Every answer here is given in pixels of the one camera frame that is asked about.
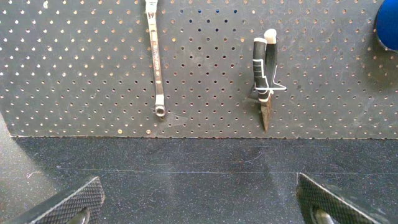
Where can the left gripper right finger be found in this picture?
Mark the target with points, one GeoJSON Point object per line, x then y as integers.
{"type": "Point", "coordinates": [329, 205]}

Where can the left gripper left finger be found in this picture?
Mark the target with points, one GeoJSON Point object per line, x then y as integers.
{"type": "Point", "coordinates": [81, 203]}

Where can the black and white pliers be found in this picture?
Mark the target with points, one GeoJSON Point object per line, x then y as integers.
{"type": "Point", "coordinates": [260, 68]}

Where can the wrench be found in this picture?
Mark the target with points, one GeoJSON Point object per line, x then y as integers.
{"type": "Point", "coordinates": [154, 46]}

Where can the roll of blue tape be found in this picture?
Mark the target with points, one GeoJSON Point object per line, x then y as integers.
{"type": "Point", "coordinates": [388, 25]}

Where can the black pegboard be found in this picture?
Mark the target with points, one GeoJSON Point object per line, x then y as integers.
{"type": "Point", "coordinates": [202, 77]}

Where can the metal hook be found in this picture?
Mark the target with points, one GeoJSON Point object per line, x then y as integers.
{"type": "Point", "coordinates": [281, 88]}

